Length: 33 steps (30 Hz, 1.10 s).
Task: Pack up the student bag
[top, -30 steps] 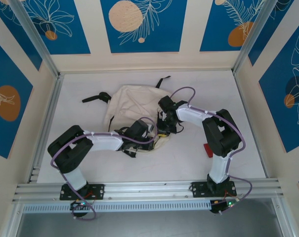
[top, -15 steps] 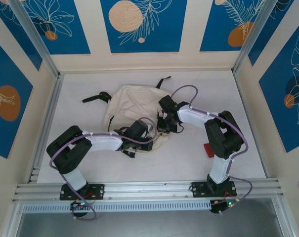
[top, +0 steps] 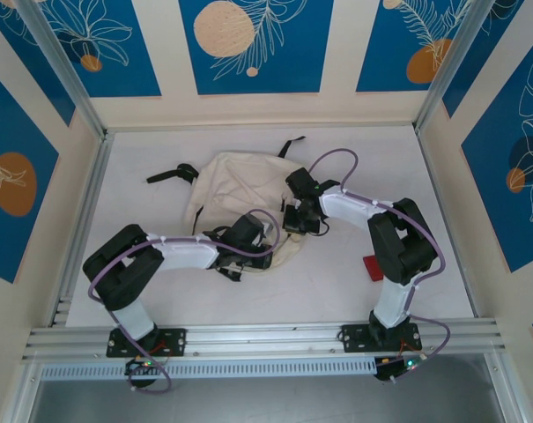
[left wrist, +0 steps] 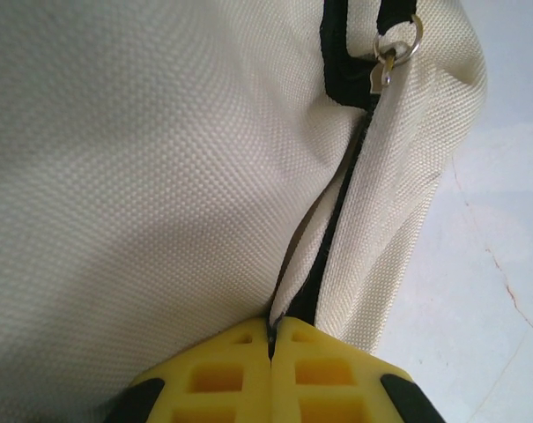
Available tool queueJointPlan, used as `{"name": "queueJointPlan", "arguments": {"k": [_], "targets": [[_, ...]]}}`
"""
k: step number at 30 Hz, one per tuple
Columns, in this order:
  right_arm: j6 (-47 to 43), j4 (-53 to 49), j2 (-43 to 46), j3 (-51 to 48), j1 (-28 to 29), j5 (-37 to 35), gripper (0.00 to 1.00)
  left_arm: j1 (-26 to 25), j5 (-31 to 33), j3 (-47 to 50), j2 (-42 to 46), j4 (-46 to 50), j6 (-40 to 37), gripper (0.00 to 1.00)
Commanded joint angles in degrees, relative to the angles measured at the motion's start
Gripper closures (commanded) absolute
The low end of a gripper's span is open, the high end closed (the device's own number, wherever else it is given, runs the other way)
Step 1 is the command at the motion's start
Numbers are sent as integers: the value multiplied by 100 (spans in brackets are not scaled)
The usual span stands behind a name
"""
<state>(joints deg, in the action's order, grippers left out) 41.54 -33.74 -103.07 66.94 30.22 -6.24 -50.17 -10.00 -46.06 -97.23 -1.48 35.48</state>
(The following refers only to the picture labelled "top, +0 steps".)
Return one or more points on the cream canvas backpack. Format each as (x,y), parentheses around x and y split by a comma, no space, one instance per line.
(239,189)

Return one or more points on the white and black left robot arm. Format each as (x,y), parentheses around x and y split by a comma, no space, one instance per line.
(182,253)

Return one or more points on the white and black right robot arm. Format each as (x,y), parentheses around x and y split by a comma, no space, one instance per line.
(350,207)

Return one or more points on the grey brushed metal panel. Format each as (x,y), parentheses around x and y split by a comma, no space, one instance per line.
(266,405)

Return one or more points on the blue panel with peach circle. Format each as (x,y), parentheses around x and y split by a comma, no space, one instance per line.
(292,66)

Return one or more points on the blue panel dark circle flower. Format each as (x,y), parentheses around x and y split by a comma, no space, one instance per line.
(490,198)

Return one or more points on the blue panel fern orange circle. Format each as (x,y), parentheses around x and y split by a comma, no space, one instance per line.
(380,44)

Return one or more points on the blue panel flower orange circle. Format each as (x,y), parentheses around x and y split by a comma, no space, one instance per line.
(19,247)

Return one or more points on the blue panel with flower outline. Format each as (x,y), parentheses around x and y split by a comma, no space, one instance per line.
(129,44)

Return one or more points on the aluminium front rail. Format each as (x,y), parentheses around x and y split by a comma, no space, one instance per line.
(266,337)

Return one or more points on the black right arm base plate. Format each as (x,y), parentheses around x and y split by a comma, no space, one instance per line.
(354,337)

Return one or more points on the aluminium table side rail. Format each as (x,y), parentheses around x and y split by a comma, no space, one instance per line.
(431,176)
(97,176)

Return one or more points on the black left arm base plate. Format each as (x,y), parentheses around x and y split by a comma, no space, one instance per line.
(116,343)

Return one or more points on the aluminium corner post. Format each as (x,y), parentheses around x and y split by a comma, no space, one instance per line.
(449,66)
(64,75)

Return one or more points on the blue wall panel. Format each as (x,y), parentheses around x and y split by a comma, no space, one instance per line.
(36,66)
(471,57)

